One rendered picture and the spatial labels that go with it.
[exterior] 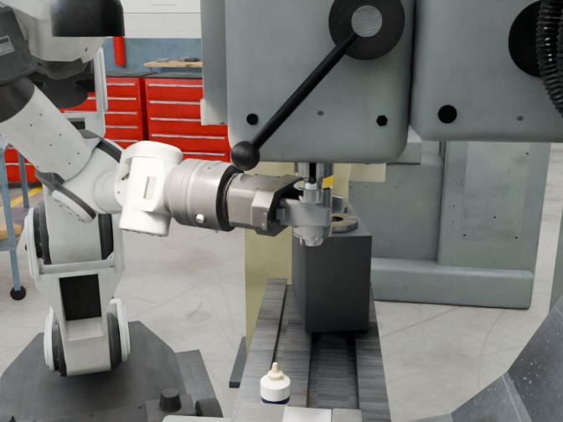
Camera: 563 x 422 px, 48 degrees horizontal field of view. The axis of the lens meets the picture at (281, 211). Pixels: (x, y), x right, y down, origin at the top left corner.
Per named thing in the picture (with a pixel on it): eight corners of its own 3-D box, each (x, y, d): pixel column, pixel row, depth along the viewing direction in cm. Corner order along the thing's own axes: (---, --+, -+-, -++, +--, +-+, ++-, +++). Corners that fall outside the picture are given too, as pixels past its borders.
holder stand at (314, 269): (303, 333, 117) (305, 229, 112) (291, 285, 138) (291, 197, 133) (369, 330, 118) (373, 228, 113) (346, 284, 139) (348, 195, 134)
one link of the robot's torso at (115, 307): (51, 345, 173) (45, 300, 169) (126, 335, 178) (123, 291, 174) (47, 384, 154) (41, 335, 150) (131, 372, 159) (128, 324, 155)
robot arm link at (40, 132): (60, 210, 113) (-34, 126, 97) (108, 156, 117) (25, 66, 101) (96, 230, 106) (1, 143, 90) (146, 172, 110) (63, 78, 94)
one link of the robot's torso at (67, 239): (38, 257, 146) (16, 48, 137) (117, 249, 151) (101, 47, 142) (33, 275, 132) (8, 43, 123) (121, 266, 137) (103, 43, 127)
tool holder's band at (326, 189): (323, 186, 80) (323, 178, 79) (338, 195, 75) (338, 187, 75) (288, 188, 78) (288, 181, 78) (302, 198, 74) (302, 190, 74)
